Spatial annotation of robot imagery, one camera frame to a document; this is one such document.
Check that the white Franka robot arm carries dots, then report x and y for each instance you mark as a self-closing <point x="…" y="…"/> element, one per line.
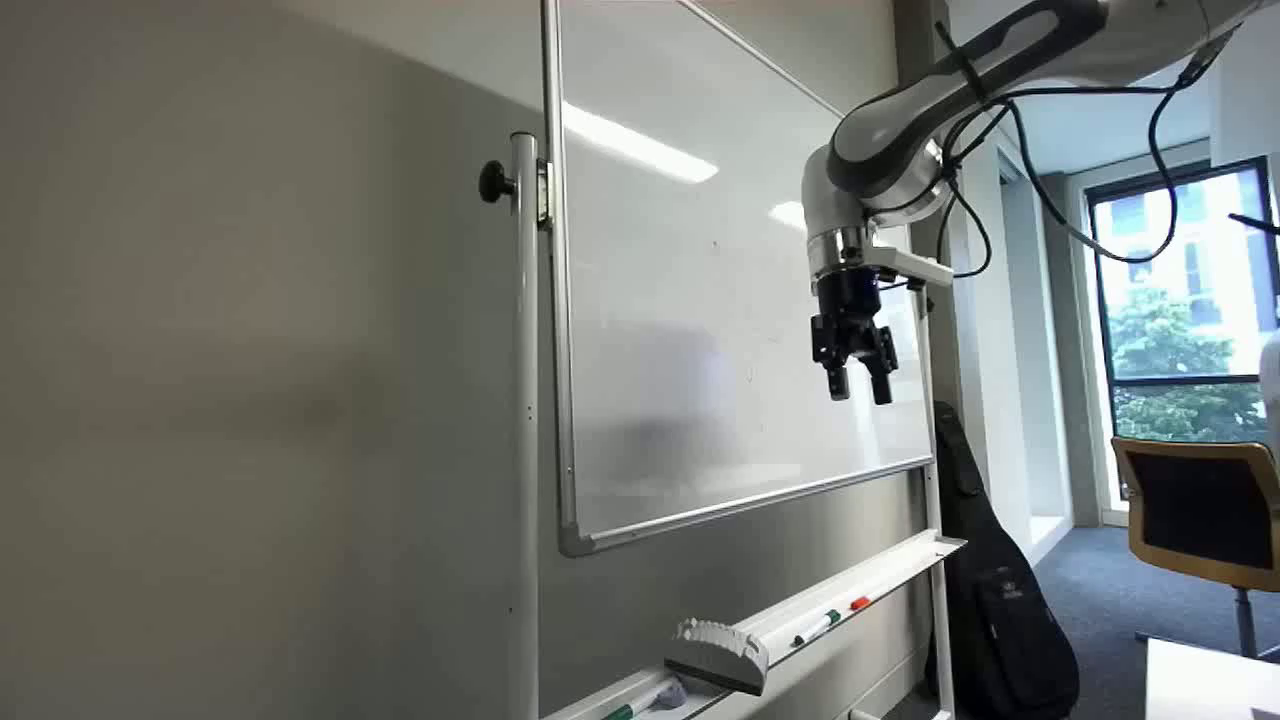
<point x="904" y="121"/>

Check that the black guitar bag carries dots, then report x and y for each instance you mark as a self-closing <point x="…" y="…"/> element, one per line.
<point x="1002" y="603"/>

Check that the red marker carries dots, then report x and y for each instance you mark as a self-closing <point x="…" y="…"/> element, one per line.
<point x="862" y="607"/>

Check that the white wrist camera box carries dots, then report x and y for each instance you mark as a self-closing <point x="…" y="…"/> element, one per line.
<point x="921" y="266"/>

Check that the wooden chair with dark back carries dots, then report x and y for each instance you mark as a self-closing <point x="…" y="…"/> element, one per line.
<point x="1200" y="514"/>

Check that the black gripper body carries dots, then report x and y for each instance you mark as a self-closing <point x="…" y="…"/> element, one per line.
<point x="854" y="314"/>

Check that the green capped white marker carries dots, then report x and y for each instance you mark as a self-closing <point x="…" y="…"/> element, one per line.
<point x="819" y="630"/>

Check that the white marker tray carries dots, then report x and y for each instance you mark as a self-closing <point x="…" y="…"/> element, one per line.
<point x="800" y="603"/>

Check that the black round stand knob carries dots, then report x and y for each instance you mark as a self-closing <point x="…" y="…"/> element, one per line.
<point x="496" y="180"/>

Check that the dark green marker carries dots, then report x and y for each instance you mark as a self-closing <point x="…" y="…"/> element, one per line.
<point x="618" y="710"/>

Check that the white whiteboard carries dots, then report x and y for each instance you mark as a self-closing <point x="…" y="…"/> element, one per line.
<point x="695" y="335"/>

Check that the black framed window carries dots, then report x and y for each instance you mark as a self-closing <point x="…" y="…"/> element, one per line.
<point x="1183" y="363"/>

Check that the grey whiteboard duster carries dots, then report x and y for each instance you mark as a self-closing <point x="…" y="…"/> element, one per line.
<point x="721" y="656"/>

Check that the white whiteboard stand frame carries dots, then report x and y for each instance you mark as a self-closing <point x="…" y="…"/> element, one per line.
<point x="525" y="424"/>

